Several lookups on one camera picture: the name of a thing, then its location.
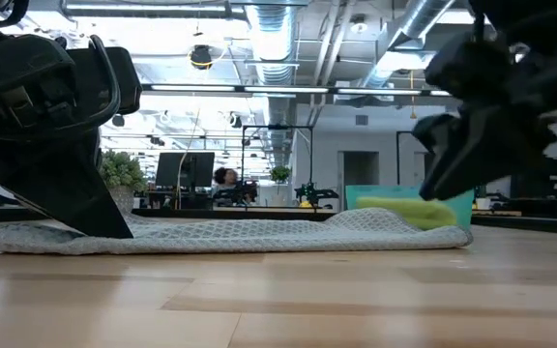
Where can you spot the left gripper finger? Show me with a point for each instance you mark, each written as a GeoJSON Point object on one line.
{"type": "Point", "coordinates": [66, 183]}

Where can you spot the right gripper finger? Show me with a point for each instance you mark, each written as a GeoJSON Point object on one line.
{"type": "Point", "coordinates": [435, 135]}
{"type": "Point", "coordinates": [477, 154]}

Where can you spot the yellow microfiber towel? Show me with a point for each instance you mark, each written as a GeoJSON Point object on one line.
{"type": "Point", "coordinates": [419, 212]}

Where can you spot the translucent green plastic bin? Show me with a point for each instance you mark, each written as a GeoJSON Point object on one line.
{"type": "Point", "coordinates": [380, 192]}

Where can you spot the grey waffle-weave towel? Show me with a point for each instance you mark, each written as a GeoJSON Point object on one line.
{"type": "Point", "coordinates": [259, 237]}

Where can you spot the black background robot arm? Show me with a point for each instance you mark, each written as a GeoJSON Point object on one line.
{"type": "Point", "coordinates": [313, 192]}

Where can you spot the black background monitor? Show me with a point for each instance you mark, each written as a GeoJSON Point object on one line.
{"type": "Point", "coordinates": [184, 169]}

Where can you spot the black beam with light strips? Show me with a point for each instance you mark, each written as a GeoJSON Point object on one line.
{"type": "Point", "coordinates": [283, 89]}

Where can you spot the person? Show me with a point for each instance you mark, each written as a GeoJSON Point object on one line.
{"type": "Point", "coordinates": [225, 176]}

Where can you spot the small potted plant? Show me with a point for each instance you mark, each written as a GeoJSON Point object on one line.
{"type": "Point", "coordinates": [280, 174]}

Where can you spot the black ceiling-hung device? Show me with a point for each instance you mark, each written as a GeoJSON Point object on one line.
{"type": "Point", "coordinates": [201, 55]}

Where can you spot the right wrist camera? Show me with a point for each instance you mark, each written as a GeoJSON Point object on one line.
{"type": "Point", "coordinates": [467, 67]}

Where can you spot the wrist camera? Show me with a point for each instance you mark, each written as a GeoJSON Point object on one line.
{"type": "Point", "coordinates": [467, 67]}
{"type": "Point", "coordinates": [126, 82]}

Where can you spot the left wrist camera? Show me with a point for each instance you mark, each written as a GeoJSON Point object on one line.
{"type": "Point", "coordinates": [126, 82]}

